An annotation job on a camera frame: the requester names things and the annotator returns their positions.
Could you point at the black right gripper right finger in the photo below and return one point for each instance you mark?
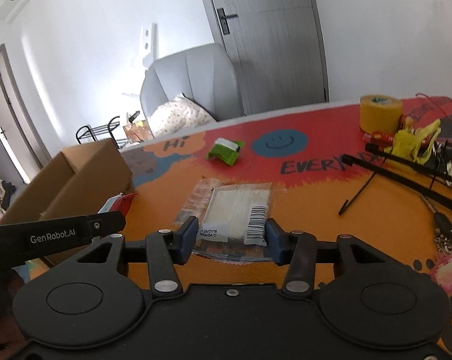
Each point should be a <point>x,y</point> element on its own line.
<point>362,293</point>

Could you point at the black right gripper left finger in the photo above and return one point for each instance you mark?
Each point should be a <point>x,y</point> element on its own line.
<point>86,300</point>

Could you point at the red white snack packet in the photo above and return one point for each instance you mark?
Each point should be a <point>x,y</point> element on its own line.
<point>121,203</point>

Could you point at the clear cream wafer packet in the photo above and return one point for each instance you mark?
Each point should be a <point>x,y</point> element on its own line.
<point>234,222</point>

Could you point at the person's left hand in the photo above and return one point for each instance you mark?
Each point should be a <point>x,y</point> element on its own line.
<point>11,338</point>

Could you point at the grey open side door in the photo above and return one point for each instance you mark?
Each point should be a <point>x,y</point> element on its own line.
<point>22,152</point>

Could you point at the open cardboard box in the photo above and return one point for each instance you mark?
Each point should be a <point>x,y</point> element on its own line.
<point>77,181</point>

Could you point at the colourful cartoon table mat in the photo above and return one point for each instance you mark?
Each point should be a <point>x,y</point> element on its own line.
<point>312,183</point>

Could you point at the black folded tripod rods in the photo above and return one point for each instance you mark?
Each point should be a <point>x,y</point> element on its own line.
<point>419,178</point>

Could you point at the black metal shoe rack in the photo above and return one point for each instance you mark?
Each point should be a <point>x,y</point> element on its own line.
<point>86,132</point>

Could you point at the yellow plastic clip toy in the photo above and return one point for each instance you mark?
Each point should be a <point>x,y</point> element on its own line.
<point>415,144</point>

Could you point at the brown cardboard box on floor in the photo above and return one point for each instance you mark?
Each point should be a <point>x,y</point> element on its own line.
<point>138,131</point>

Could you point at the yellow tape roll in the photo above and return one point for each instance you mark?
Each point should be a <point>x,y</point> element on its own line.
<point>380,113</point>

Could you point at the green white snack packet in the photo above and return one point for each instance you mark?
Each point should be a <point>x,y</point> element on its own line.
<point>225,150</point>

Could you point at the white dotted pillow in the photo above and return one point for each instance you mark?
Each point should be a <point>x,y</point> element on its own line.
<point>178,114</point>

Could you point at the grey upholstered armchair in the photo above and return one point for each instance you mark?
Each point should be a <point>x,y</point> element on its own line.
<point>204,74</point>

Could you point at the white perforated board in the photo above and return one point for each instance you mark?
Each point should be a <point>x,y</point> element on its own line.
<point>150,45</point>

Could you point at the grey room door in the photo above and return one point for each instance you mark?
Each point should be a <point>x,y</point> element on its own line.
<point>277,50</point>

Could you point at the black door handle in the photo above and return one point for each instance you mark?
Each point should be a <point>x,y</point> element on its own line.
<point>223,20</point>

